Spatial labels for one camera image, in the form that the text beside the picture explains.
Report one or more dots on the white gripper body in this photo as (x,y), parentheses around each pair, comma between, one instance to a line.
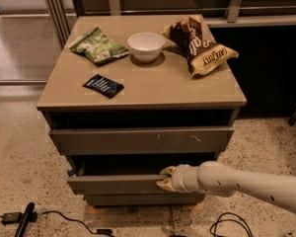
(179,178)

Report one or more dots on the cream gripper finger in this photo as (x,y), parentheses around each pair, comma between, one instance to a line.
(166,185)
(168,171)

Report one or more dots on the grey drawer cabinet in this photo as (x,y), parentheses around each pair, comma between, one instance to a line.
(157,94)

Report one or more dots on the grey bottom drawer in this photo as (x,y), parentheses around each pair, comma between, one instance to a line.
(115,200)

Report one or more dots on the grey top drawer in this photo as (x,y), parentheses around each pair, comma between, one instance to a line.
(160,140)

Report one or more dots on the black snack packet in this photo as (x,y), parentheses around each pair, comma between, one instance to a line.
(104,86)

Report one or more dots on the green chip bag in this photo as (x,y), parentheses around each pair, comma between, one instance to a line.
(97,47)

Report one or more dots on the black stick device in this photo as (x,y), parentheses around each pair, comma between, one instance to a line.
(28,216)

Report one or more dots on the grey drawer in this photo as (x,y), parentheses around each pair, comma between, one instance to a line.
(115,200)
(160,140)
(124,175)

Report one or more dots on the metal railing shelf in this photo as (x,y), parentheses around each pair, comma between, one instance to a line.
(218,13)

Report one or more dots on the black power adapter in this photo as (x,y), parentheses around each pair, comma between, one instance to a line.
(11,217)

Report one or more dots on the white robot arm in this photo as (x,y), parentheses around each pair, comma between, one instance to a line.
(214,178)

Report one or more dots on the white bowl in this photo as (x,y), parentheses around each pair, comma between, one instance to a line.
(145,47)

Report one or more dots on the brown yellow chip bag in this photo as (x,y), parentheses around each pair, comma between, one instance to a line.
(202,54)

